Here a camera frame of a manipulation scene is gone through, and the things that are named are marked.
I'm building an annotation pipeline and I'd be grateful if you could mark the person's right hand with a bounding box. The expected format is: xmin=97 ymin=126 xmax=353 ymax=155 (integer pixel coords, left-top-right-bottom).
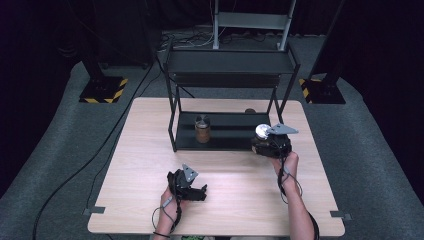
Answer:
xmin=270 ymin=151 xmax=300 ymax=188

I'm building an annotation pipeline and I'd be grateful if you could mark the black metal shelf rack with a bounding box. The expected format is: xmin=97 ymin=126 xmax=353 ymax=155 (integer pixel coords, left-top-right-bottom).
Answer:
xmin=162 ymin=38 xmax=302 ymax=153

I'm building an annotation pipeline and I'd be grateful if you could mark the hand-held gripper cable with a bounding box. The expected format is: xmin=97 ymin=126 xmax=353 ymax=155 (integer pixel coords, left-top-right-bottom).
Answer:
xmin=277 ymin=146 xmax=322 ymax=240
xmin=151 ymin=194 xmax=184 ymax=239

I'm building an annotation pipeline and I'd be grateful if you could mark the grey table bracket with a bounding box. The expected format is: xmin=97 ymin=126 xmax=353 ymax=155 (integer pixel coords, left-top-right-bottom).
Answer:
xmin=329 ymin=210 xmax=353 ymax=222
xmin=82 ymin=206 xmax=106 ymax=216

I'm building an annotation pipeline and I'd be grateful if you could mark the grey metal stand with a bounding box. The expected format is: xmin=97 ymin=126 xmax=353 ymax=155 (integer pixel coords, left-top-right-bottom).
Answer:
xmin=211 ymin=0 xmax=298 ymax=52

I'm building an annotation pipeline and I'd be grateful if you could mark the tangle of floor cables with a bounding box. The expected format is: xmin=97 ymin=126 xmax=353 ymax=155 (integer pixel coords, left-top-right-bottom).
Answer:
xmin=159 ymin=30 xmax=215 ymax=53

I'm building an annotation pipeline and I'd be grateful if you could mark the brown can with silver lid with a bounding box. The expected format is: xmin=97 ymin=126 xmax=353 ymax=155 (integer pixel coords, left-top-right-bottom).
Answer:
xmin=254 ymin=123 xmax=273 ymax=147
xmin=194 ymin=114 xmax=212 ymax=145

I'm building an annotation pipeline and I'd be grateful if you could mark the left hand-held gripper cable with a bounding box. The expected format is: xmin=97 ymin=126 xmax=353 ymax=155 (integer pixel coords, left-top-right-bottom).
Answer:
xmin=151 ymin=194 xmax=184 ymax=239

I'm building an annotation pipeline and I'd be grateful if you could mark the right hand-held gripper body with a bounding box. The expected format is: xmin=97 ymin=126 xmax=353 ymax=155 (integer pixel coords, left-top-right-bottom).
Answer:
xmin=259 ymin=123 xmax=300 ymax=160

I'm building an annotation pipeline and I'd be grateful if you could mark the right hand-held gripper cable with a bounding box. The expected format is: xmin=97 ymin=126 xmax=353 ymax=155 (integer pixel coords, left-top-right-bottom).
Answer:
xmin=277 ymin=146 xmax=322 ymax=240

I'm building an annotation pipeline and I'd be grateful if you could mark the thin black floor cable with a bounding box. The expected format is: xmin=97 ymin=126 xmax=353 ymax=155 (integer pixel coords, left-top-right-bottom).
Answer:
xmin=85 ymin=74 xmax=164 ymax=211

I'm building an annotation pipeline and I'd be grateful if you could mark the person's left hand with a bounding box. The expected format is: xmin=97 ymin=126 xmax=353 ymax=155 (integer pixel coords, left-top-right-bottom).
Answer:
xmin=160 ymin=186 xmax=188 ymax=224

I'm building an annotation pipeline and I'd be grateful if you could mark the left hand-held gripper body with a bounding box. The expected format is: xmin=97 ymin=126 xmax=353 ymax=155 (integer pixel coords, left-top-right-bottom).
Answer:
xmin=166 ymin=162 xmax=200 ymax=202

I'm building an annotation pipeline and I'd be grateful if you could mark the black stand with striped base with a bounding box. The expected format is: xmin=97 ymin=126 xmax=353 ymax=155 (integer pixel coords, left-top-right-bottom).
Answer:
xmin=298 ymin=49 xmax=347 ymax=105
xmin=78 ymin=33 xmax=129 ymax=105

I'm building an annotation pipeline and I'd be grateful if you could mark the thick black floor cable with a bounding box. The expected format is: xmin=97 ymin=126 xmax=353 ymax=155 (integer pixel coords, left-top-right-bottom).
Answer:
xmin=31 ymin=59 xmax=158 ymax=240

